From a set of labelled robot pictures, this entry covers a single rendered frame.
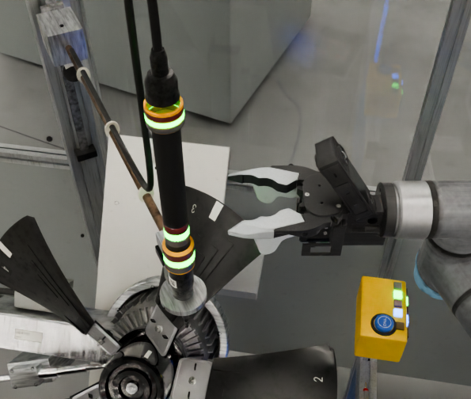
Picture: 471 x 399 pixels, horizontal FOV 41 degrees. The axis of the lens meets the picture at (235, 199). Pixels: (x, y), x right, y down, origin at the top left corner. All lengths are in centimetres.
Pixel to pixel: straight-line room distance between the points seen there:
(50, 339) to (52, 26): 62
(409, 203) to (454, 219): 6
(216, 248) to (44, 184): 101
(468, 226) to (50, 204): 148
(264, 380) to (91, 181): 77
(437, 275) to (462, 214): 11
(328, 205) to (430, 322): 148
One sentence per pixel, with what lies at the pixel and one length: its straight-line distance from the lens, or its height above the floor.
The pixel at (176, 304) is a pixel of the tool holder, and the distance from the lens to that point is 94.
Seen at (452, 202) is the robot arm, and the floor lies 167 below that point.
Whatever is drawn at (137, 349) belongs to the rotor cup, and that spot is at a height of 125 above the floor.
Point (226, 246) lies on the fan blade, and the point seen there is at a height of 141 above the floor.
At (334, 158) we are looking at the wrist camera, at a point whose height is 175.
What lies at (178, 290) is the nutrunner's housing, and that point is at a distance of 92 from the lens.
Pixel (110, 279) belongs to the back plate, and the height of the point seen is 112.
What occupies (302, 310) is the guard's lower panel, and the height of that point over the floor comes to 40.
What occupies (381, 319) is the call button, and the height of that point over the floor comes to 108.
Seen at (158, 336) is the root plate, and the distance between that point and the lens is 117.
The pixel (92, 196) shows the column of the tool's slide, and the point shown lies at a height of 101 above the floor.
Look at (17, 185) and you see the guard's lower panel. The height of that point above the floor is 86.
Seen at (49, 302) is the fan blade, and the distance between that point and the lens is 124.
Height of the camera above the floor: 224
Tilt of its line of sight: 47 degrees down
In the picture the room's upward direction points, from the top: straight up
